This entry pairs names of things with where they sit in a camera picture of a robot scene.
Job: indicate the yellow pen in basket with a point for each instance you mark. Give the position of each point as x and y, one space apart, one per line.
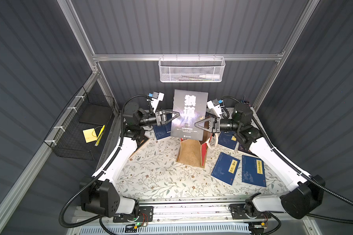
99 137

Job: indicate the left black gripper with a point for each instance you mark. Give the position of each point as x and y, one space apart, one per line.
159 117

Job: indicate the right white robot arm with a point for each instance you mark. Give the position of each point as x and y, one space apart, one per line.
305 192

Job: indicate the pink pen cup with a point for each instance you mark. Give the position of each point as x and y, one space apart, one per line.
245 102

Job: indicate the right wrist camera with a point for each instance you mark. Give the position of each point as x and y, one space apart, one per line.
215 107

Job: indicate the dark portrait book right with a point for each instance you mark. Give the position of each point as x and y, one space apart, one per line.
241 148

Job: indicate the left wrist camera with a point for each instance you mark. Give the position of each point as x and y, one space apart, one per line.
154 99

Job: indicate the blue book middle right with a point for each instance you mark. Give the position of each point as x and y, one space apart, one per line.
228 140

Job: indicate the black wire side basket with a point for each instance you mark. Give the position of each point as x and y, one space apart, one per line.
66 138

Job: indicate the blue book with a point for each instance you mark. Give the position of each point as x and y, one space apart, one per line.
253 171
162 131
228 140
225 168

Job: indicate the black tray in side basket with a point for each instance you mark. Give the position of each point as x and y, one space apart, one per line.
96 115

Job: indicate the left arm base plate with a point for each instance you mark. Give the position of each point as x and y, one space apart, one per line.
140 214

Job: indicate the black wolf cover book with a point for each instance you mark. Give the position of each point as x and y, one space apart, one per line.
191 107

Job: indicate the white marker in basket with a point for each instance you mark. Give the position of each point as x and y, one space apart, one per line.
211 77

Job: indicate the blue book front right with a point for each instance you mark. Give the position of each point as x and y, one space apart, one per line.
253 171

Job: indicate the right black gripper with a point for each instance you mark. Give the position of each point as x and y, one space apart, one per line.
215 125

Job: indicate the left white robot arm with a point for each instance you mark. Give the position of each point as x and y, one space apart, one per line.
98 194

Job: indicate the jute canvas bag red trim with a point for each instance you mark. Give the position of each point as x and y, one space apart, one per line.
194 153

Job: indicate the blue book front centre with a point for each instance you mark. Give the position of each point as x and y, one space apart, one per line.
225 168

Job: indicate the white wire wall basket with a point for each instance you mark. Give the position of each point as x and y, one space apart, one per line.
186 69

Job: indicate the yellow sticky note pad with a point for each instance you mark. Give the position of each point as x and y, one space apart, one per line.
90 135

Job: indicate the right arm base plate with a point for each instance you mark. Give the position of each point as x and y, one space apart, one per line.
246 211

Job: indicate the blue book back left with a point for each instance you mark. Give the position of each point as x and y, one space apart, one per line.
162 131

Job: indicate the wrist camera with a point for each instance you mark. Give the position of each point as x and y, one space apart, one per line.
215 107
154 99

